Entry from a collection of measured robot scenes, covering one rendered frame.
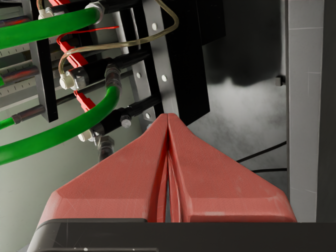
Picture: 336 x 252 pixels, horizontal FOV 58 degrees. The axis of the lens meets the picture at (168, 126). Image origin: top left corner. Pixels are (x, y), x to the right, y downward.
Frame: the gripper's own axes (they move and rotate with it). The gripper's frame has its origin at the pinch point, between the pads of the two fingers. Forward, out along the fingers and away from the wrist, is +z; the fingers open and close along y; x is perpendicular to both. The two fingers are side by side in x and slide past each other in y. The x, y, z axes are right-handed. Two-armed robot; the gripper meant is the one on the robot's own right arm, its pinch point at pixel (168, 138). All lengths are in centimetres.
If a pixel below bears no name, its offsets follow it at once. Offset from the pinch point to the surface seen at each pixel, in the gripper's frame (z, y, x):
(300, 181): 20.0, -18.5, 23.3
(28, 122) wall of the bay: 44, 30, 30
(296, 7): 24.6, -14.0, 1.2
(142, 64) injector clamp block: 37.8, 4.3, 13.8
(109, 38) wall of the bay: 64, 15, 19
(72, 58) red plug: 30.5, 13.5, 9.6
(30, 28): 11.8, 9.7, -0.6
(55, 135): 9.1, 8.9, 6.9
